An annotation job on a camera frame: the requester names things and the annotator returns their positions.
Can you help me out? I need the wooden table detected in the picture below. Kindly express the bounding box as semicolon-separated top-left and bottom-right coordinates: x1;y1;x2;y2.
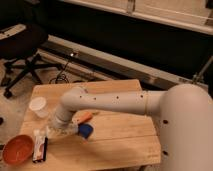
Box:
15;80;161;171

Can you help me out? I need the black office chair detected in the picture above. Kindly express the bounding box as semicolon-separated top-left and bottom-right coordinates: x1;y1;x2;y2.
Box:
0;23;62;98

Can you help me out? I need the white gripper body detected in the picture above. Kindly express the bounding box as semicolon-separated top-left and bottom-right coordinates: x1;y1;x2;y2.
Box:
49;120;78;137

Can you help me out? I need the orange ceramic bowl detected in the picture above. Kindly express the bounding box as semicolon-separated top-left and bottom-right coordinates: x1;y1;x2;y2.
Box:
2;135;34;165

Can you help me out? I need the orange toy carrot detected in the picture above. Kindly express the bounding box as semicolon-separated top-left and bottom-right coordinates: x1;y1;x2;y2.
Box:
73;112;97;124

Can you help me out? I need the clear plastic water bottle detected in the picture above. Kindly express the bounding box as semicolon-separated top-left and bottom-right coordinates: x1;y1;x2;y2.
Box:
33;126;78;139

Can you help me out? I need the white plastic cup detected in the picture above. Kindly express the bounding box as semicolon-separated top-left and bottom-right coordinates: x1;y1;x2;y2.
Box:
29;97;48;118

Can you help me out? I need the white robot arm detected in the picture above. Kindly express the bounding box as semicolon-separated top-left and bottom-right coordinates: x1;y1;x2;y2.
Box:
51;84;213;171

